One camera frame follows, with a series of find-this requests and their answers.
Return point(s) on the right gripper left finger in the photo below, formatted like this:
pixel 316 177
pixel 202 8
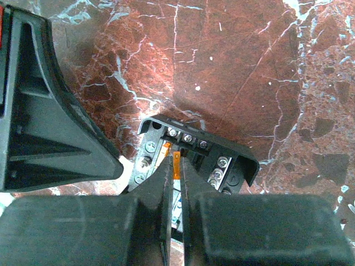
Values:
pixel 128 229

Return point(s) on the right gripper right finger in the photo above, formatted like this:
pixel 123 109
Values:
pixel 221 229

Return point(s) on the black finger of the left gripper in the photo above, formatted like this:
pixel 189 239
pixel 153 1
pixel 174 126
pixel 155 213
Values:
pixel 47 138

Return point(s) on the black fuse box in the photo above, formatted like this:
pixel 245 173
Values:
pixel 223 164

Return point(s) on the orange blade fuse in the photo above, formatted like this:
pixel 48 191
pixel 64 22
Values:
pixel 165 150
pixel 176 165

